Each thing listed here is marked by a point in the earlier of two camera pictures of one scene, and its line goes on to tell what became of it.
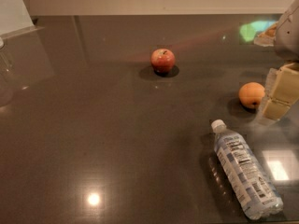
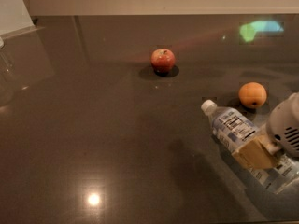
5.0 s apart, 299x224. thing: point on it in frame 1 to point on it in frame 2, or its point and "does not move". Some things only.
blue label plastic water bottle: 253,188 to 233,131
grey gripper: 288,36 to 284,125
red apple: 163,60 does not move
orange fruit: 251,94 does not move
